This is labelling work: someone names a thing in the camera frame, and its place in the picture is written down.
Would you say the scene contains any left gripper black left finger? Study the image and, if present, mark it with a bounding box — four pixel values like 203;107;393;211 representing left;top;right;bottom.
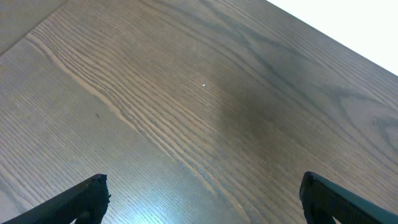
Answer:
4;174;110;224

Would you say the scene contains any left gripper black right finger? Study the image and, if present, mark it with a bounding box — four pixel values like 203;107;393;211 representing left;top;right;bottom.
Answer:
299;171;397;224

